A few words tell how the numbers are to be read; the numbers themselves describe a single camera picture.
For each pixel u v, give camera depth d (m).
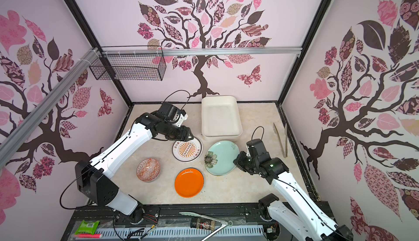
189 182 0.84
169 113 0.62
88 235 0.68
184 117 0.74
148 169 0.84
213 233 0.68
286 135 1.00
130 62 0.95
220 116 1.11
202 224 0.68
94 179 0.40
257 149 0.58
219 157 0.83
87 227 0.70
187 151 0.94
